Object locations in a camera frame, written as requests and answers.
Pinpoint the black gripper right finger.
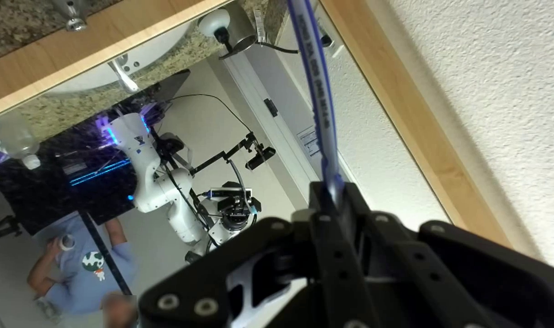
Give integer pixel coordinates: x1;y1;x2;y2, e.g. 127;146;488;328
338;181;554;328

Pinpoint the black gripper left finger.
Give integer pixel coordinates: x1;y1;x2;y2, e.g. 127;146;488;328
136;181;338;328

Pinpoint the wood-framed mirror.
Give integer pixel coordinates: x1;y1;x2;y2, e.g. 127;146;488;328
0;0;537;328

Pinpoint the chrome faucet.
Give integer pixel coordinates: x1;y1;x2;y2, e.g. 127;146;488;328
63;0;89;33

